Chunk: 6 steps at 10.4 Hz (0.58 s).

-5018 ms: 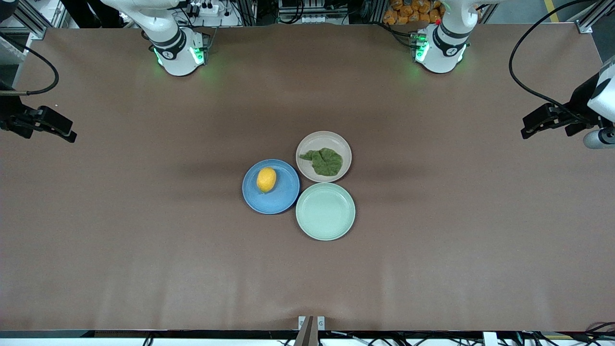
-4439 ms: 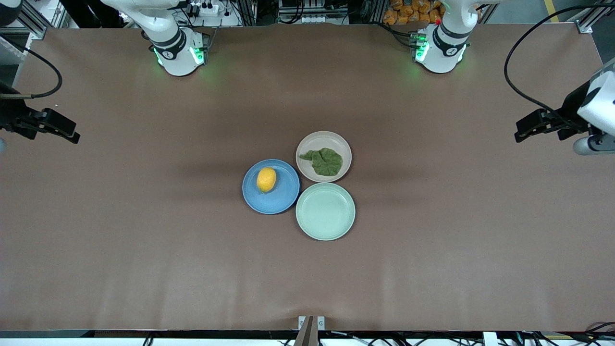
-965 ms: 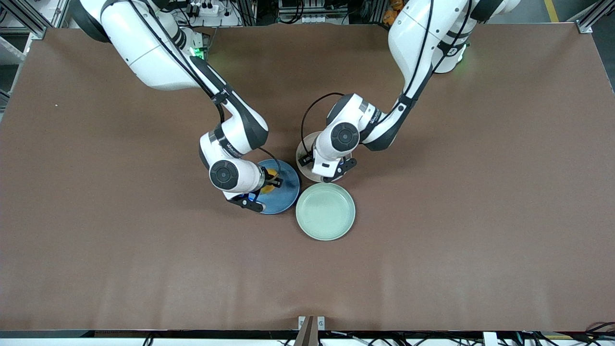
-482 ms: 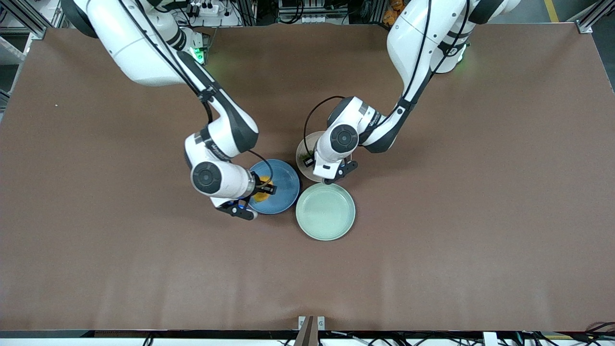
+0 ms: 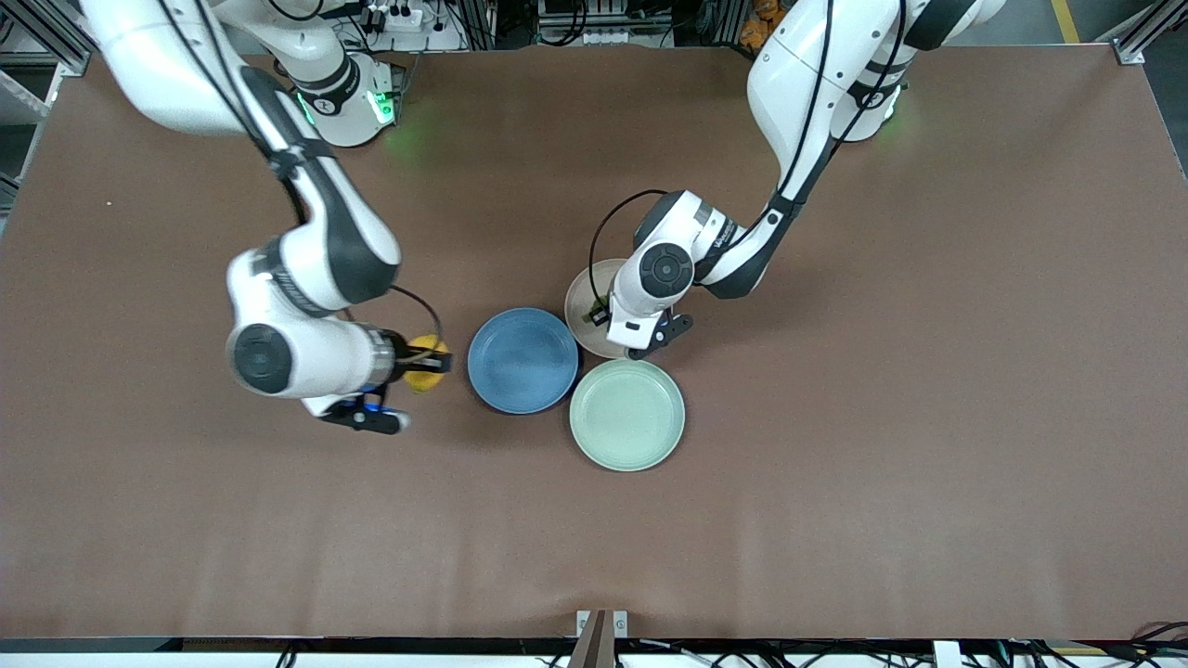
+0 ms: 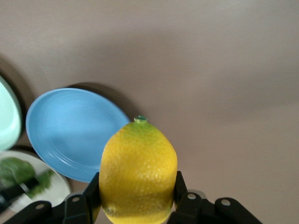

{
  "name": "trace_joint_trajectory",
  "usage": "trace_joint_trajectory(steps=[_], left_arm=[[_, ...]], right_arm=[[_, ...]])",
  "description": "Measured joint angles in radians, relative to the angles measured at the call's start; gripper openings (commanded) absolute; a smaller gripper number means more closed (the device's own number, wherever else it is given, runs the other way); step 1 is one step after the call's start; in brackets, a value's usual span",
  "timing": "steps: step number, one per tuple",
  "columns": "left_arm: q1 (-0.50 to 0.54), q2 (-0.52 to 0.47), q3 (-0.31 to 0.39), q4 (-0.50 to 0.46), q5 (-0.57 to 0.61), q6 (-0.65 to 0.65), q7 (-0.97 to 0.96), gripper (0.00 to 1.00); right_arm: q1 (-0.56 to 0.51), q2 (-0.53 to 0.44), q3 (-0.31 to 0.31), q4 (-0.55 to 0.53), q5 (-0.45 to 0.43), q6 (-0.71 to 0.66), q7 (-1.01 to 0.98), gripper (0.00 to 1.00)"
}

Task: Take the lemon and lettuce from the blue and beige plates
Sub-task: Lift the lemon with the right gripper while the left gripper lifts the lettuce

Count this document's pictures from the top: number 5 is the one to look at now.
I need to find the bag of oranges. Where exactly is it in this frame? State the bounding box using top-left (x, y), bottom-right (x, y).
top-left (739, 0), bottom-right (790, 53)

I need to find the brown table cover sheet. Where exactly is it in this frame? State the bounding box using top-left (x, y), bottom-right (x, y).
top-left (0, 45), bottom-right (1188, 641)

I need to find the light green plate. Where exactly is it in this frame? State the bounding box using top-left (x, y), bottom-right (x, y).
top-left (569, 358), bottom-right (687, 473)

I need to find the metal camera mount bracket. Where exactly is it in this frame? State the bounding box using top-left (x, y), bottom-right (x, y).
top-left (568, 609), bottom-right (629, 668)

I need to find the white power strip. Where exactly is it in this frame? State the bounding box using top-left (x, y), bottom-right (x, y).
top-left (357, 0), bottom-right (430, 34)

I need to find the yellow lemon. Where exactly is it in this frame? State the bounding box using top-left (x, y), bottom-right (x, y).
top-left (405, 334), bottom-right (452, 394)

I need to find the aluminium frame profile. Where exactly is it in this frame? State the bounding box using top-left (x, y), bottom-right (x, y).
top-left (1109, 0), bottom-right (1188, 66)
top-left (0, 0), bottom-right (94, 78)

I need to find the blue plate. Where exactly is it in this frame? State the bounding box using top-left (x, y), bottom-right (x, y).
top-left (467, 308), bottom-right (582, 416)

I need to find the beige plate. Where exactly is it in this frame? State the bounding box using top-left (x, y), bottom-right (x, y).
top-left (564, 258), bottom-right (652, 361)

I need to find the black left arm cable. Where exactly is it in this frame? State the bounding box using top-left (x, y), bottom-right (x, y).
top-left (588, 0), bottom-right (912, 313)

